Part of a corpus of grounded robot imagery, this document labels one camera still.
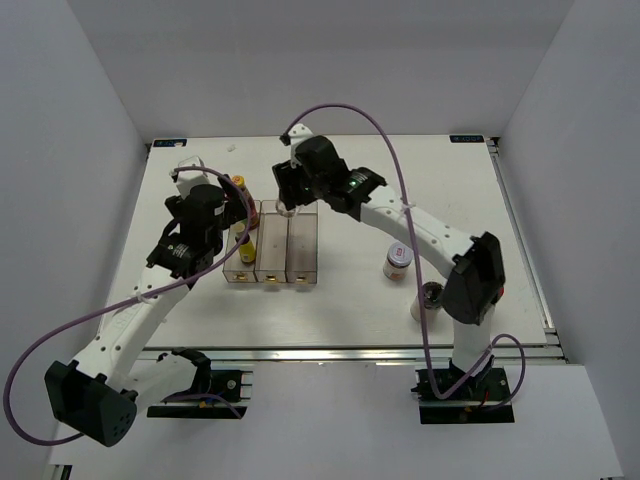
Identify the wrist white camera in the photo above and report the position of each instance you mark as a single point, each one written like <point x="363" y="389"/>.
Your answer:
<point x="295" y="135"/>
<point x="185" y="181"/>

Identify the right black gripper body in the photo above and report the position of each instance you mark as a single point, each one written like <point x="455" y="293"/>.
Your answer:
<point x="305" y="189"/>

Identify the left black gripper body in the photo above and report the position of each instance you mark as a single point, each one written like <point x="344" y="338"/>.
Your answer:
<point x="234" y="210"/>

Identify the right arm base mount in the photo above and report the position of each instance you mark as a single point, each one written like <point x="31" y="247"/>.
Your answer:
<point x="484" y="401"/>

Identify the blue table label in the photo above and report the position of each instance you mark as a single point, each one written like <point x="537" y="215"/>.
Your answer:
<point x="466" y="138"/>
<point x="169" y="143"/>

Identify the red chili sauce bottle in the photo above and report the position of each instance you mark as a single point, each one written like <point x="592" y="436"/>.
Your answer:
<point x="254" y="219"/>

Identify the white lid sauce jar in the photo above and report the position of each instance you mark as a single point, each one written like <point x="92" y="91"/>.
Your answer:
<point x="398" y="259"/>

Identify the middle clear organizer bin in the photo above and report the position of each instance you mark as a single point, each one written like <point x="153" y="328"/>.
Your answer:
<point x="271" y="257"/>

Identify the clear organizer bin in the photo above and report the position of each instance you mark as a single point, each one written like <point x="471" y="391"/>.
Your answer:
<point x="302" y="247"/>
<point x="271" y="257"/>
<point x="235" y="271"/>

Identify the left clear organizer bin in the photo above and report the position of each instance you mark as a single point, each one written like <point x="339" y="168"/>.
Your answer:
<point x="235" y="271"/>

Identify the black grinder white bottle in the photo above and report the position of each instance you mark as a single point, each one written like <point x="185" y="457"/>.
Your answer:
<point x="428" y="302"/>

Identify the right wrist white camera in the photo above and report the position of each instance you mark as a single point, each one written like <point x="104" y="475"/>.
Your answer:
<point x="295" y="135"/>

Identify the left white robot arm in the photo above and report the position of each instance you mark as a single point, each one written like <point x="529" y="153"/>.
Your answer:
<point x="98" y="393"/>

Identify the right blue table label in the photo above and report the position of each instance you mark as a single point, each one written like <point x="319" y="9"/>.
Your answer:
<point x="466" y="138"/>

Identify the aluminium table front rail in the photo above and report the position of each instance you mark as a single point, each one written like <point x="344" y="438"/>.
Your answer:
<point x="540" y="352"/>

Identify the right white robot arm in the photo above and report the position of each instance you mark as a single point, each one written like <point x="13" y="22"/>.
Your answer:
<point x="472" y="266"/>

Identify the small yellow label bottle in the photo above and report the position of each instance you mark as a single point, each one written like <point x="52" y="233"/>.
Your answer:
<point x="246" y="249"/>

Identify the right clear organizer bin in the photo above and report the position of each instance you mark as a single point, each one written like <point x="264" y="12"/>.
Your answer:
<point x="302" y="247"/>

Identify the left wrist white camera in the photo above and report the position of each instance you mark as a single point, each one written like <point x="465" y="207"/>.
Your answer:
<point x="185" y="181"/>

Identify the black lid spice jar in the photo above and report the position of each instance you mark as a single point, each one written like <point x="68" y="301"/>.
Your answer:
<point x="284" y="211"/>

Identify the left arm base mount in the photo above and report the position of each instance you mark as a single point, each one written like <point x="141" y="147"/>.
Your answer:
<point x="215" y="393"/>

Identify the left blue table label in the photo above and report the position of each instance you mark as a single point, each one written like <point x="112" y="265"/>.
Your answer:
<point x="169" y="143"/>

